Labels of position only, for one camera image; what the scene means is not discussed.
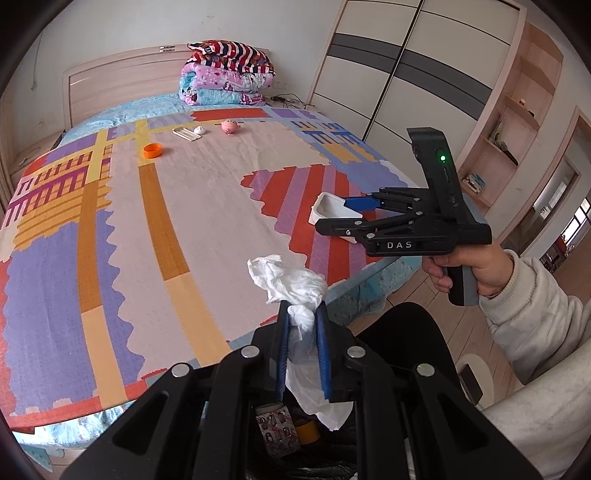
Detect wooden headboard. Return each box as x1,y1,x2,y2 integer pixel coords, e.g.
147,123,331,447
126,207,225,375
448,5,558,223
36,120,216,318
62,45,271,131

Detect wooden corner shelf unit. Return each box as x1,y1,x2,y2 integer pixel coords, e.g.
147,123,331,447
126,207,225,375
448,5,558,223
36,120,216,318
455,22,565,219

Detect black cables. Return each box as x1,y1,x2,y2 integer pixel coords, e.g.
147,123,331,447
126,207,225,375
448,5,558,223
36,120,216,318
270,93,315,110

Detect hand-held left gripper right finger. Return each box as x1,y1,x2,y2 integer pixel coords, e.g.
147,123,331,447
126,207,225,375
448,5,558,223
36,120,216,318
315,302,544,480

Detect trash bin with black bag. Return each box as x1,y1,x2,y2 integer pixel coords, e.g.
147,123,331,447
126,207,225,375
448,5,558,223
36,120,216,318
203,401,409,480

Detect colourful patterned mat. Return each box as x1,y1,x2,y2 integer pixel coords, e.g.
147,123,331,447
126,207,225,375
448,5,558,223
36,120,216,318
0,107,419,419

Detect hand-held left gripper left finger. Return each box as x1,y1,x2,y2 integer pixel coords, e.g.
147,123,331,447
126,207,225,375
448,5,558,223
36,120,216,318
60,300,291,480

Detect smartphone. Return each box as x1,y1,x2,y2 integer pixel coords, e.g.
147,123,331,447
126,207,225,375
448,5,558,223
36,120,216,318
457,363,485,405

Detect printed snack packet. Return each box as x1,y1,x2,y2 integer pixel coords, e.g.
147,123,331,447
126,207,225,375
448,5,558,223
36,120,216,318
256,406,301,459

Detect wooden door frame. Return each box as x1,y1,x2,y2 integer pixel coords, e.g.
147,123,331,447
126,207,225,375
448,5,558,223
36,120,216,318
503,106,591,260

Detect yellow tape roll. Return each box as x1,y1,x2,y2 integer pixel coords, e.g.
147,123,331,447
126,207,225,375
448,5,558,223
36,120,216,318
295,420,322,446

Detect white tissue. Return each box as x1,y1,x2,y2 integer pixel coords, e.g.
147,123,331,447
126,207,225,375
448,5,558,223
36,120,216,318
247,254,354,433

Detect person's right hand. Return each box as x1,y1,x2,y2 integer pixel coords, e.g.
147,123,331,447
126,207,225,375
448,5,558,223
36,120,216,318
420,239,516,299

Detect wooden nightstand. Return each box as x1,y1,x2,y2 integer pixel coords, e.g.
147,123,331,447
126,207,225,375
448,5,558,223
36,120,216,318
8,131,66,177

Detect white sliding-door wardrobe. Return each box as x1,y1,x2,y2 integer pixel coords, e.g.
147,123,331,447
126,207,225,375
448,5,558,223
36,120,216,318
307,0,528,182

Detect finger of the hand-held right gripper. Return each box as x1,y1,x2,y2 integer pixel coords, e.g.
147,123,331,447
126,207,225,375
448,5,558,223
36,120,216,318
315,210,423,237
344,187,434,217

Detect pink folded quilt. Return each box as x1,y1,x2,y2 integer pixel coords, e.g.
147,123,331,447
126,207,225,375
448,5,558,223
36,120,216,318
178,62,277,108

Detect striped folded blanket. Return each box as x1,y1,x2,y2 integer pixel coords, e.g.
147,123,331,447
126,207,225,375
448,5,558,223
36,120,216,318
187,41,276,75

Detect white plastic box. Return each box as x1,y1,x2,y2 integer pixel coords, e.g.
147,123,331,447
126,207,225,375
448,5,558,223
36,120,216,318
310,191,366,245

